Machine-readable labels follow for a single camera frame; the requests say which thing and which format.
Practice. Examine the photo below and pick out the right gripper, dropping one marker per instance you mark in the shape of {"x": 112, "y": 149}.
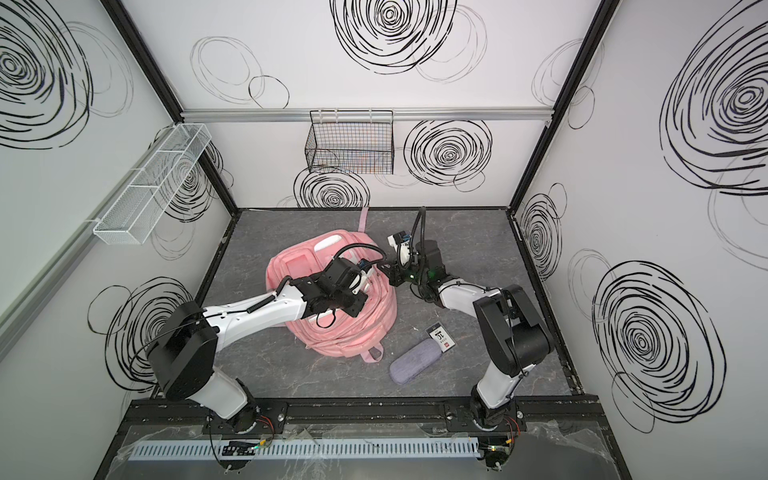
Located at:
{"x": 397, "y": 271}

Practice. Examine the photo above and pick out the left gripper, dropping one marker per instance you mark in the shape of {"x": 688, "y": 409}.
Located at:
{"x": 358, "y": 300}

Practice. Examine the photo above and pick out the pink student backpack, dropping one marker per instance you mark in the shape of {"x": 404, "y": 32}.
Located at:
{"x": 338, "y": 334}

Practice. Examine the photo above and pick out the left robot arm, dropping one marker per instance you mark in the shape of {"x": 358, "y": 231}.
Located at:
{"x": 182, "y": 355}

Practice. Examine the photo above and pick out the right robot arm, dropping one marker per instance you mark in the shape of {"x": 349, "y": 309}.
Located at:
{"x": 514, "y": 334}

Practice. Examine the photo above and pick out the small black white card box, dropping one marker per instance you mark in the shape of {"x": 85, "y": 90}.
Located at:
{"x": 440, "y": 335}

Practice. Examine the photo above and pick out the purple glasses case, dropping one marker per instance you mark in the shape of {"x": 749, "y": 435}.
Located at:
{"x": 413, "y": 362}

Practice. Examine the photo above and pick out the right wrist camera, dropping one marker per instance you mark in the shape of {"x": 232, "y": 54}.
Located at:
{"x": 401, "y": 243}

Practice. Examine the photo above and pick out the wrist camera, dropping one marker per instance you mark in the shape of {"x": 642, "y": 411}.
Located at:
{"x": 401, "y": 243}
{"x": 367, "y": 271}

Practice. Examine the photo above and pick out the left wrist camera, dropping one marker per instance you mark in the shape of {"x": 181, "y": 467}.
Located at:
{"x": 367, "y": 271}

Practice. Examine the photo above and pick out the black wire basket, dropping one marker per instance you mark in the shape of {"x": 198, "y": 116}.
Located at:
{"x": 362, "y": 147}

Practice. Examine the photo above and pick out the aluminium wall rail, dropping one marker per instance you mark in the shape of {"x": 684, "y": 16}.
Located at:
{"x": 242, "y": 115}

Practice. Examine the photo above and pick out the white slotted cable duct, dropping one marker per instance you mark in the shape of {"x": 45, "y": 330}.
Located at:
{"x": 305, "y": 449}

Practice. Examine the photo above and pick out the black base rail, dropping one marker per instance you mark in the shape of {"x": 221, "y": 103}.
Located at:
{"x": 453, "y": 414}

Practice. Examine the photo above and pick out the clear acrylic wall shelf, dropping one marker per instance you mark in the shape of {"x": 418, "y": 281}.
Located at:
{"x": 168, "y": 183}

